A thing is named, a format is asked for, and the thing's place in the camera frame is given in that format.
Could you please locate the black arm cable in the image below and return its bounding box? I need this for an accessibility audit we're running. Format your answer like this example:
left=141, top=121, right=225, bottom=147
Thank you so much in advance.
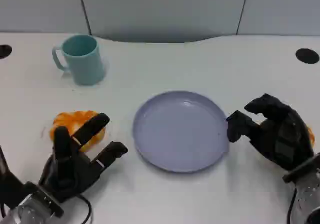
left=76, top=195, right=93, bottom=224
left=286, top=188, right=299, bottom=224

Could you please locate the orange white toy bread roll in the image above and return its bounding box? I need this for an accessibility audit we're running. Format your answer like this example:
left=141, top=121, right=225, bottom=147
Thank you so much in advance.
left=49, top=110, right=107, bottom=153
left=258, top=119, right=316, bottom=149

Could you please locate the pale green mug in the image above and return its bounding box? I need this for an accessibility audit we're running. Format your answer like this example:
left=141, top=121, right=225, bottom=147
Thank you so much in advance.
left=51, top=34, right=106, bottom=86

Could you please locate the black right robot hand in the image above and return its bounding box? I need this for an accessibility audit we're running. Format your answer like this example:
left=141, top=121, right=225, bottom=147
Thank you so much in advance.
left=226, top=93, right=315, bottom=171

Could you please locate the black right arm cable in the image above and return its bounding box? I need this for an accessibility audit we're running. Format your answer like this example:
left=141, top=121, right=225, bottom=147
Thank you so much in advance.
left=286, top=188, right=299, bottom=224

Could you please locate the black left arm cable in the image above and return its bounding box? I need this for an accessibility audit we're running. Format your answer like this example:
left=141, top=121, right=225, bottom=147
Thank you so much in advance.
left=76, top=195, right=93, bottom=224

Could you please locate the black table grommet hole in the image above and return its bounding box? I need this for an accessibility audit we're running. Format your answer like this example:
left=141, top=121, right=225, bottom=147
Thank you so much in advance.
left=0, top=44, right=13, bottom=59
left=295, top=48, right=320, bottom=65

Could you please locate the lilac plate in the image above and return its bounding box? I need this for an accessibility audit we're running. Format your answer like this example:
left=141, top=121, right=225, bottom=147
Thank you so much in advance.
left=132, top=90, right=231, bottom=173

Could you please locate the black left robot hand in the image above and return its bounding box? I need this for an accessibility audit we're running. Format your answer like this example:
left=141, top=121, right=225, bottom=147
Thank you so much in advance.
left=38, top=113, right=129, bottom=203

